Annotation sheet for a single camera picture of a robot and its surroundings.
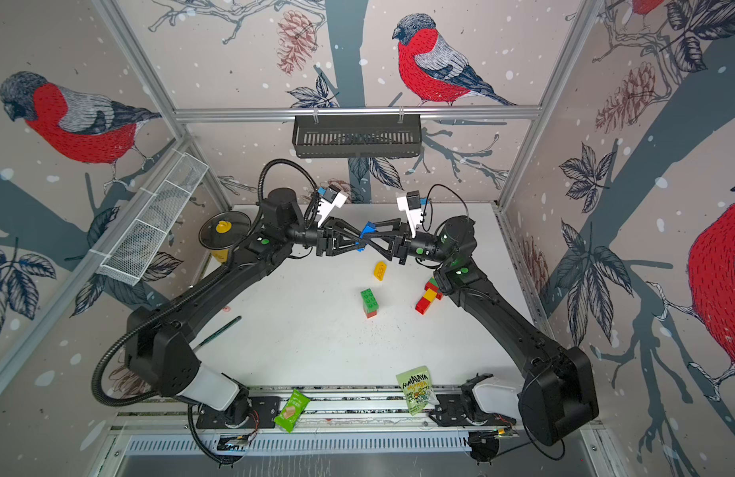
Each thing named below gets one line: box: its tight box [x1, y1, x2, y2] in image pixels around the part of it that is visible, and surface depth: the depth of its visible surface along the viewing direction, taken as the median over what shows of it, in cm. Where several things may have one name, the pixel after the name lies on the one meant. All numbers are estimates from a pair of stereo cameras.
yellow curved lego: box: [373, 260, 388, 282], surface depth 102 cm
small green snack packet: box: [274, 388, 311, 434], surface depth 75 cm
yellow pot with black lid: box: [198, 210, 252, 263], surface depth 100 cm
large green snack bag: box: [395, 365, 434, 417], surface depth 79 cm
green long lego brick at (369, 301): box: [360, 288, 380, 315], surface depth 87 cm
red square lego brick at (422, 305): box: [414, 296, 432, 316], surface depth 92 cm
